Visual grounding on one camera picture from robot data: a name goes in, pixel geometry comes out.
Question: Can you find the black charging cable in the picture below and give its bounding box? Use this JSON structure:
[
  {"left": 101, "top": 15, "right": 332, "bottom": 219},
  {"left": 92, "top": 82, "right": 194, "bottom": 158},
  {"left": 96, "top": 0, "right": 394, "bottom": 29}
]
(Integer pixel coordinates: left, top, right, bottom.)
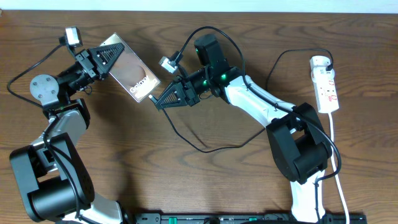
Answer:
[{"left": 147, "top": 48, "right": 335, "bottom": 154}]

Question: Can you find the Samsung Galaxy smartphone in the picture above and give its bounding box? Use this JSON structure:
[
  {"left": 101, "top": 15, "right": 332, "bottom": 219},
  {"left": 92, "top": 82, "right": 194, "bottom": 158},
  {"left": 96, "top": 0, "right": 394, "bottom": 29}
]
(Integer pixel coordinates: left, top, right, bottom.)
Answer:
[{"left": 100, "top": 33, "right": 160, "bottom": 103}]

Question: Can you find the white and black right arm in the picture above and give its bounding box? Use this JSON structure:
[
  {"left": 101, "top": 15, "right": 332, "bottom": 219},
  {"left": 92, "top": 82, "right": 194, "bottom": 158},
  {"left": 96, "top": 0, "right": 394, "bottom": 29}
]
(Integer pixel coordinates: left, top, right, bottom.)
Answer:
[{"left": 153, "top": 34, "right": 332, "bottom": 223}]

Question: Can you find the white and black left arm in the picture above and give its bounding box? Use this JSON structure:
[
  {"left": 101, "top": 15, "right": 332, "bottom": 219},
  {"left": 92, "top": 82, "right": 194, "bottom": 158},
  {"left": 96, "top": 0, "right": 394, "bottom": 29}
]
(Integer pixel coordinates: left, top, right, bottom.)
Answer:
[{"left": 9, "top": 43, "right": 136, "bottom": 223}]

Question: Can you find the white charger plug adapter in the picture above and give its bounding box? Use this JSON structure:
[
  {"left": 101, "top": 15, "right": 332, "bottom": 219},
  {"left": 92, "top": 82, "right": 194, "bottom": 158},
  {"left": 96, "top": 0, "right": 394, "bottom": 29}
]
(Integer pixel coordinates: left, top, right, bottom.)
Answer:
[{"left": 310, "top": 55, "right": 331, "bottom": 70}]

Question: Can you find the white power strip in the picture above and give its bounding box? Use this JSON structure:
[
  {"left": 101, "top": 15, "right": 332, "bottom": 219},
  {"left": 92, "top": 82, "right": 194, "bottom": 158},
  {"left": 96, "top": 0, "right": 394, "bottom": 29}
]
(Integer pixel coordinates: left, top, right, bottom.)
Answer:
[{"left": 311, "top": 66, "right": 339, "bottom": 114}]

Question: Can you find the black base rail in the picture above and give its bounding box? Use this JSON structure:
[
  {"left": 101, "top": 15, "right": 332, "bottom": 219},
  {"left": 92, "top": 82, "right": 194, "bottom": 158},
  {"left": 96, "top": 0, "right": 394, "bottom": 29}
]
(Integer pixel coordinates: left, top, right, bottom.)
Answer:
[{"left": 133, "top": 211, "right": 368, "bottom": 224}]

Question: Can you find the white power strip cord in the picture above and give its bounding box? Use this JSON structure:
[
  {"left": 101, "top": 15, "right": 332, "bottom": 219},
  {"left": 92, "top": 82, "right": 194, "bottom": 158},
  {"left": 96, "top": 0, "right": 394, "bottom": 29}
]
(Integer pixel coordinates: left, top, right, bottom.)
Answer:
[{"left": 328, "top": 112, "right": 351, "bottom": 224}]

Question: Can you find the black right camera cable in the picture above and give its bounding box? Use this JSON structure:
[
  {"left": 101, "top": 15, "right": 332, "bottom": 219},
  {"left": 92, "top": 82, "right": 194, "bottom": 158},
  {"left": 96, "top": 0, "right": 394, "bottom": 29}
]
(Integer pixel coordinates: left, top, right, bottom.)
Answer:
[{"left": 170, "top": 26, "right": 343, "bottom": 224}]

